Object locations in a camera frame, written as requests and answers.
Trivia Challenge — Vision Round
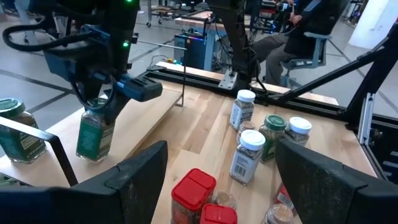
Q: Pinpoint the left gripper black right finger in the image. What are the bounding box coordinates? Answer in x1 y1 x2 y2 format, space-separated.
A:
275 138 398 224

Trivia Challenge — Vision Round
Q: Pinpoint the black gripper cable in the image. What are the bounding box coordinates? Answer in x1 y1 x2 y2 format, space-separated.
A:
2 22 94 53

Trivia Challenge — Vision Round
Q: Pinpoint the green lid spice jar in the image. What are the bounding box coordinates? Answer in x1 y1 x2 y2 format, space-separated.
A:
0 98 48 165
259 113 287 164
75 98 116 163

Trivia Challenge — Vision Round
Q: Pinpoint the person's hand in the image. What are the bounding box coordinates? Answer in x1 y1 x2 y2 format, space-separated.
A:
289 12 304 26

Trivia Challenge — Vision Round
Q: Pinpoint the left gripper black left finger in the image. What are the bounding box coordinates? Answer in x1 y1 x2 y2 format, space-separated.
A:
0 140 169 224

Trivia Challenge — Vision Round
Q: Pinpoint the wooden shelf with black frame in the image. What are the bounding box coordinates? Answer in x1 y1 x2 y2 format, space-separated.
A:
0 39 188 189

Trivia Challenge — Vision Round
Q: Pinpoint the silver mounting plate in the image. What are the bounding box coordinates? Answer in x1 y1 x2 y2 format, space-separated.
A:
218 70 239 91

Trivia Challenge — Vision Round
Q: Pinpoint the black computer tower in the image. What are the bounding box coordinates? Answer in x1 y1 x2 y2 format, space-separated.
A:
173 30 218 71

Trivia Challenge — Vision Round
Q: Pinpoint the person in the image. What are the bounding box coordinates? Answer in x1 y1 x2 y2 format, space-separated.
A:
251 0 354 86

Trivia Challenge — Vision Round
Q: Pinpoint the red lid spice tin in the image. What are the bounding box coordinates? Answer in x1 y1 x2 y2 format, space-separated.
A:
170 167 218 224
200 203 239 224
273 183 298 215

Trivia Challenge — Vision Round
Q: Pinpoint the white lid spice jar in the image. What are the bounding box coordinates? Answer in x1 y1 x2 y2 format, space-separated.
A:
229 129 267 187
284 116 313 147
229 89 256 131

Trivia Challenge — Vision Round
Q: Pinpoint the grey office chair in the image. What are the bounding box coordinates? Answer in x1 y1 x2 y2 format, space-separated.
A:
279 30 333 88

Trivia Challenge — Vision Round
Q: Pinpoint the wooden background table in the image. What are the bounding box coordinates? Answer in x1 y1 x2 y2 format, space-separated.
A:
174 9 229 32

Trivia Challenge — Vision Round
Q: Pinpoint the black metal rig frame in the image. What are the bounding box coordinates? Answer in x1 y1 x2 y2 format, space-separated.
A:
136 18 398 187

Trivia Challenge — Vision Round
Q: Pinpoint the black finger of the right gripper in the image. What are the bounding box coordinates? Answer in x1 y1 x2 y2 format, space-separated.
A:
104 89 132 126
78 79 98 110

